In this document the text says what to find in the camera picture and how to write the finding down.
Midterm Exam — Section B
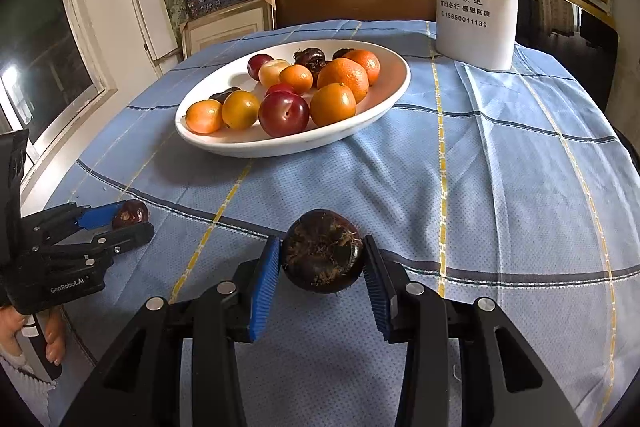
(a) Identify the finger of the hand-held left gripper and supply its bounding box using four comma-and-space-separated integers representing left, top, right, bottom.
47, 222, 156, 260
27, 202, 125, 235

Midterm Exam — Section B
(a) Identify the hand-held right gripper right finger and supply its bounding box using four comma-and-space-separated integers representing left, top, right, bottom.
363, 234, 583, 427

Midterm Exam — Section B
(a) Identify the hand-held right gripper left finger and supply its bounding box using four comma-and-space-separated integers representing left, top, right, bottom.
60, 236, 282, 427

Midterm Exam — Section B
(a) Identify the white oval plate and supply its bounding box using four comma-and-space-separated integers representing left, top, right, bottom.
174, 38, 412, 158

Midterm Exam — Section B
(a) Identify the large red plum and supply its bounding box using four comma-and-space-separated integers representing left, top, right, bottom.
258, 91, 311, 138

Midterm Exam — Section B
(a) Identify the large orange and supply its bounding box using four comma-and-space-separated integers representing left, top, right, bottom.
317, 57, 370, 104

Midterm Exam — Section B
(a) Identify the pale yellow plum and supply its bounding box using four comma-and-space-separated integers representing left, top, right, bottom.
258, 60, 292, 90

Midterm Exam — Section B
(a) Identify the person's left forearm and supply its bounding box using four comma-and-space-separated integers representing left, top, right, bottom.
0, 349, 56, 427

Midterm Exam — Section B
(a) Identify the person's left hand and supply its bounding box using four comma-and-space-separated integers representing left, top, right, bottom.
0, 304, 67, 367

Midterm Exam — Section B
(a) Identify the blue checked tablecloth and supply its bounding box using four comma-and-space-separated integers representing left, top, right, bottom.
42, 19, 640, 427

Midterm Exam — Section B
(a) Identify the white framed window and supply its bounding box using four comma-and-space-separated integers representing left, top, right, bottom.
0, 0, 118, 168

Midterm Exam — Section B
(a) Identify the white leaning board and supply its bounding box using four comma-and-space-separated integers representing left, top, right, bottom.
122, 0, 182, 62

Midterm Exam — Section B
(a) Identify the framed picture in cardboard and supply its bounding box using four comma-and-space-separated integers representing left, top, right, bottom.
180, 0, 276, 59

